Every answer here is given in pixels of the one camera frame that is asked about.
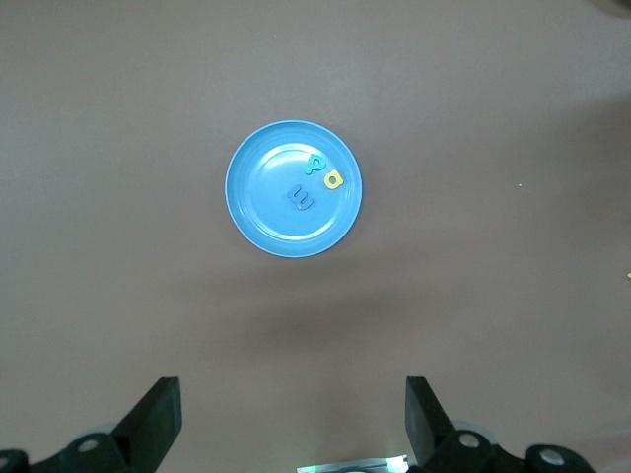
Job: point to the blue plate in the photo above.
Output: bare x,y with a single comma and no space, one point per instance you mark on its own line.
266,222

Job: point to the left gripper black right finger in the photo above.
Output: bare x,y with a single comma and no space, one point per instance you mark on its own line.
443,453

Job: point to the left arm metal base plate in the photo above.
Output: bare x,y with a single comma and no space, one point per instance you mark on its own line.
355,464

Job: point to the yellow foam letter a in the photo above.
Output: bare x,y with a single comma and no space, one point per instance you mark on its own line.
328,184

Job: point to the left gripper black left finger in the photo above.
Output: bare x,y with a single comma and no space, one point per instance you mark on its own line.
138,438

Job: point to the blue foam letter m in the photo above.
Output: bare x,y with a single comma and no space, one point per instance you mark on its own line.
301,199

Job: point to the teal foam letter p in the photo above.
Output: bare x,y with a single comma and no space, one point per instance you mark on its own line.
309,167

